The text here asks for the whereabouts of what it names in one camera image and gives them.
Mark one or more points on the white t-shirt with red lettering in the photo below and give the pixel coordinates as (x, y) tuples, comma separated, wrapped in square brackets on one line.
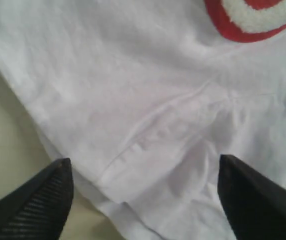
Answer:
[(144, 96)]

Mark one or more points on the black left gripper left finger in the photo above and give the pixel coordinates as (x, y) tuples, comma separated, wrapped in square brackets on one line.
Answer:
[(38, 209)]

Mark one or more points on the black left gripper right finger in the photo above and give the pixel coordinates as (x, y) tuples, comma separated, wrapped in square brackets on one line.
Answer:
[(254, 205)]

